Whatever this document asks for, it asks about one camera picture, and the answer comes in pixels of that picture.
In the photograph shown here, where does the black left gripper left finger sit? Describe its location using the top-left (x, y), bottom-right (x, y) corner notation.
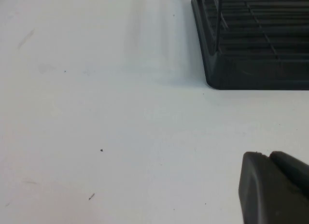
top-left (238, 151), bottom-right (309, 224)

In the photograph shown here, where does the black wire dish rack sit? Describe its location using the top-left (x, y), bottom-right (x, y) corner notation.
top-left (190, 0), bottom-right (309, 91)
top-left (197, 0), bottom-right (309, 63)

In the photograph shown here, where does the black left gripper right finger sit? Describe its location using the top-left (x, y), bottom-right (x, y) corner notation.
top-left (269, 151), bottom-right (309, 205)

